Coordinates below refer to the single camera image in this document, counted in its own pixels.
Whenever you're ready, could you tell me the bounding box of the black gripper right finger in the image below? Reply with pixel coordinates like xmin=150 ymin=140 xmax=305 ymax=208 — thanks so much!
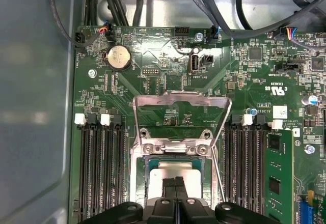
xmin=176 ymin=177 xmax=272 ymax=224

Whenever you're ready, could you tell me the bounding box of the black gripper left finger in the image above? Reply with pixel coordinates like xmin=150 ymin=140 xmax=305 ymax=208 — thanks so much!
xmin=81 ymin=177 xmax=178 ymax=224

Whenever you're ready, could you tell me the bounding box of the silver square CPU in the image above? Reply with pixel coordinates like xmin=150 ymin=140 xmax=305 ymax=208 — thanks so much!
xmin=144 ymin=157 xmax=205 ymax=204

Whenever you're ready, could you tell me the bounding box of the thin wire locking lever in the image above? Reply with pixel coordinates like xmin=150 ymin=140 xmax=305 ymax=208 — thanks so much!
xmin=210 ymin=145 xmax=227 ymax=203

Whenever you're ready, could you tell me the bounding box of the metal CPU socket cover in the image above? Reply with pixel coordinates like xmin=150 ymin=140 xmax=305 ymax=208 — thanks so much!
xmin=132 ymin=90 xmax=233 ymax=156

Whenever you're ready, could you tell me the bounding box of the CPU socket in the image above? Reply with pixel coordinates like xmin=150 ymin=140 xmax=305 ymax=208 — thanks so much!
xmin=129 ymin=142 xmax=220 ymax=209

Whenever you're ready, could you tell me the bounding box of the black RAM slot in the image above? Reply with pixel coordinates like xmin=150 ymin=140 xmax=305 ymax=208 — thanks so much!
xmin=235 ymin=114 xmax=250 ymax=211
xmin=88 ymin=113 xmax=102 ymax=224
xmin=75 ymin=113 xmax=89 ymax=221
xmin=224 ymin=114 xmax=237 ymax=204
xmin=248 ymin=114 xmax=267 ymax=219
xmin=112 ymin=113 xmax=127 ymax=224
xmin=100 ymin=113 xmax=114 ymax=224

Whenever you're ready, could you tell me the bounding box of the green RAM stick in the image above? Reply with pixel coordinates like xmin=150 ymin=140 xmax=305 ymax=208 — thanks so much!
xmin=264 ymin=129 xmax=295 ymax=224

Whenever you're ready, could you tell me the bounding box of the white board sticker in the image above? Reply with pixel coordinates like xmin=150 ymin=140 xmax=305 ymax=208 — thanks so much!
xmin=273 ymin=106 xmax=288 ymax=119

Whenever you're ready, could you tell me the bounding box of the internal USB port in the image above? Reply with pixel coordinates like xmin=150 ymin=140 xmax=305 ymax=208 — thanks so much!
xmin=188 ymin=53 xmax=201 ymax=76

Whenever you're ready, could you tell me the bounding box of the green motherboard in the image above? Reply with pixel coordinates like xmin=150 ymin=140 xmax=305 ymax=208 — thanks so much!
xmin=73 ymin=25 xmax=326 ymax=224

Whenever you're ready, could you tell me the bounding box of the silver coin battery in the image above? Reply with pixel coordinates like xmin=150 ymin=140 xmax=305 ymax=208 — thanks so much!
xmin=106 ymin=45 xmax=132 ymax=71

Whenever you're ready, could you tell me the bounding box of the black PC case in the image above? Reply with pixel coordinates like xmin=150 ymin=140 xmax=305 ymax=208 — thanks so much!
xmin=0 ymin=0 xmax=326 ymax=224

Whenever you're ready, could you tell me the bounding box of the thin black cable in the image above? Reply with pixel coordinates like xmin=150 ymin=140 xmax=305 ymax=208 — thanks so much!
xmin=48 ymin=0 xmax=107 ymax=49

